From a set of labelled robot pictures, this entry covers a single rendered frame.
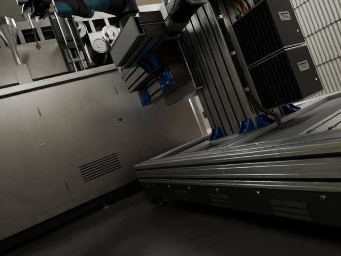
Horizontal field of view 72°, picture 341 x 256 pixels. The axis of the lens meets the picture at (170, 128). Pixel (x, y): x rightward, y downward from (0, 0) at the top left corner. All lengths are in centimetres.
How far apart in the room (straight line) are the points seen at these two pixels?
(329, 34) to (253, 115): 324
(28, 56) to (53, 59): 19
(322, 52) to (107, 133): 334
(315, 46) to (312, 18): 40
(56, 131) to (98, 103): 31
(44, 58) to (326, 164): 222
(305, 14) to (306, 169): 381
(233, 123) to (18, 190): 124
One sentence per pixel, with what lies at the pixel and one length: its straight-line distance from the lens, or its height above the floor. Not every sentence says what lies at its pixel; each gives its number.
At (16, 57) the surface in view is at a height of 124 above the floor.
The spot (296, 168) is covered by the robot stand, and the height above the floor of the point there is 18.
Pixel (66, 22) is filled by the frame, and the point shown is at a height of 133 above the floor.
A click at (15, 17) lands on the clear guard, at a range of 256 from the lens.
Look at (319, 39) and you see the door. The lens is 415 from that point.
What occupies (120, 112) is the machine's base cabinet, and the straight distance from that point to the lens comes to 165.
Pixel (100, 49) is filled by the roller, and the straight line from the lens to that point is 208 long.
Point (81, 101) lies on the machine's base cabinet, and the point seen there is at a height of 71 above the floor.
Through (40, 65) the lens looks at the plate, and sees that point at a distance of 236.
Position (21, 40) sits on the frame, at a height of 149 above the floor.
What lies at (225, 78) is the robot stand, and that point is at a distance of 97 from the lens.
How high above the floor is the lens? 34
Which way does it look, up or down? level
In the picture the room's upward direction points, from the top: 21 degrees counter-clockwise
